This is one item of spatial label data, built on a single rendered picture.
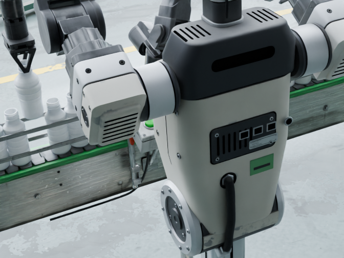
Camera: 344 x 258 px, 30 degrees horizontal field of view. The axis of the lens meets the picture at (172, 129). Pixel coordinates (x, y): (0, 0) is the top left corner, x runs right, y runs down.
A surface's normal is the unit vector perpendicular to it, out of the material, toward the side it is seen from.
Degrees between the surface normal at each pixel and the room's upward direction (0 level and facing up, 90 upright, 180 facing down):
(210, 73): 90
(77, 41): 39
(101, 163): 90
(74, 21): 30
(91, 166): 90
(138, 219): 0
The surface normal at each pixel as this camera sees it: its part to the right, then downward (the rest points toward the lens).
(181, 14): 0.66, 0.24
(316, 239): -0.06, -0.85
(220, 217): 0.42, 0.46
